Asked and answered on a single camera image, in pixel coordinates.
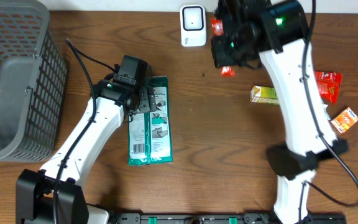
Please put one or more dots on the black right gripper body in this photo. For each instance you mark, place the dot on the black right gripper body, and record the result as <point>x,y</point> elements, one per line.
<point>232,51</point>

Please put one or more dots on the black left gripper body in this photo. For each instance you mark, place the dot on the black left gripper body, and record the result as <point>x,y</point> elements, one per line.
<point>148,102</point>

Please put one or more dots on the small red Nescafe packet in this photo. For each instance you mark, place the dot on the small red Nescafe packet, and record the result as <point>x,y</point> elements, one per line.
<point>217,27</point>

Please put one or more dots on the dark green packet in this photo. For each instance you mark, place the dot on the dark green packet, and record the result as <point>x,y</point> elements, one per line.
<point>149,133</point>

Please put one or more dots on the yellow green juice carton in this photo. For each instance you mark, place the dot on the yellow green juice carton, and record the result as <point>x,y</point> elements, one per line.
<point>263,94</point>

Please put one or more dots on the red snack bag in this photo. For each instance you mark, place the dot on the red snack bag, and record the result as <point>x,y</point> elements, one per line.
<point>329,84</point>

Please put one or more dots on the small orange tissue pack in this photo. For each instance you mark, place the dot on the small orange tissue pack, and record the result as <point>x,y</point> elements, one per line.
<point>344,120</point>

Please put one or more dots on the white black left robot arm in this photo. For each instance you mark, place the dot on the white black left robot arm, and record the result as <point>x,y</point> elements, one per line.
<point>54,194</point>

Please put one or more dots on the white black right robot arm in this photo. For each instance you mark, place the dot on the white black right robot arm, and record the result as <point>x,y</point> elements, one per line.
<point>275,35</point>

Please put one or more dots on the white barcode scanner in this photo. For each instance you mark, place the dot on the white barcode scanner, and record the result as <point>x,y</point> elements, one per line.
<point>193,25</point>

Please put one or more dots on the grey plastic shopping basket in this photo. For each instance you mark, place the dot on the grey plastic shopping basket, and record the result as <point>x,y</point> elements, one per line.
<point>33,78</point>

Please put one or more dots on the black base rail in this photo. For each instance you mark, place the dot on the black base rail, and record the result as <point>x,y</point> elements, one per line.
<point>197,218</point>

